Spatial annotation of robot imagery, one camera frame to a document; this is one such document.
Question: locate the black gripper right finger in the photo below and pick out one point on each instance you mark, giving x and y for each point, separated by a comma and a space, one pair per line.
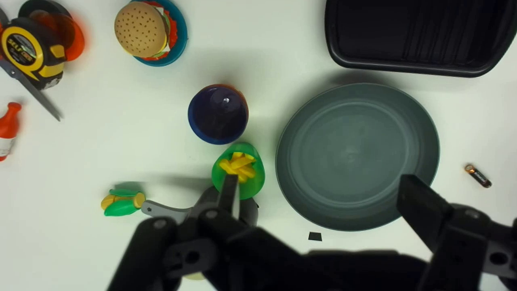
462, 247

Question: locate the black ribbed grill tray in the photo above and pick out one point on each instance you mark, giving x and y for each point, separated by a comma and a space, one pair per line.
420, 32

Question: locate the green plastic cup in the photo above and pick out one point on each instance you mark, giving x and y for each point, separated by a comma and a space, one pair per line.
247, 187

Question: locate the grey green round plate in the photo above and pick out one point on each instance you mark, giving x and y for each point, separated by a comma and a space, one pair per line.
355, 155

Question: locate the yellow toy french fry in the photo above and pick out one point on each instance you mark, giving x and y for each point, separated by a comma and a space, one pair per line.
240, 157
245, 171
228, 166

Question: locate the dark red round toy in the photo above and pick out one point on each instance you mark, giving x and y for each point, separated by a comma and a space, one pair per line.
72, 37

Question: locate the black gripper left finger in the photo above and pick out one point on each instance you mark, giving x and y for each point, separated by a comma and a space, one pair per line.
215, 252

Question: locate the green yellow toy corn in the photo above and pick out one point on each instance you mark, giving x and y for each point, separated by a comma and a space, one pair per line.
123, 202

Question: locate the orange cup with blue rim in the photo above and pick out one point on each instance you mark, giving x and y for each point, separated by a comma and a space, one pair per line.
218, 113

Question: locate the toy hamburger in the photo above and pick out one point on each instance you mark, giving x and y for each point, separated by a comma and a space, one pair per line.
140, 29

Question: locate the small black tape piece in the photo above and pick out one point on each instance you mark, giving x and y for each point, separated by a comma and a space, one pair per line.
315, 236

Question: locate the yellow black tape measure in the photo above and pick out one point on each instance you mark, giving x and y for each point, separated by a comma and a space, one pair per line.
29, 50

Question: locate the small teal toy plate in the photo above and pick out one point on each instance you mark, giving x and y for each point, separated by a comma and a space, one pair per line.
177, 37

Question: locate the orange white toy bottle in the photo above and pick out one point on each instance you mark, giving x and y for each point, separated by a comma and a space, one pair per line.
9, 123

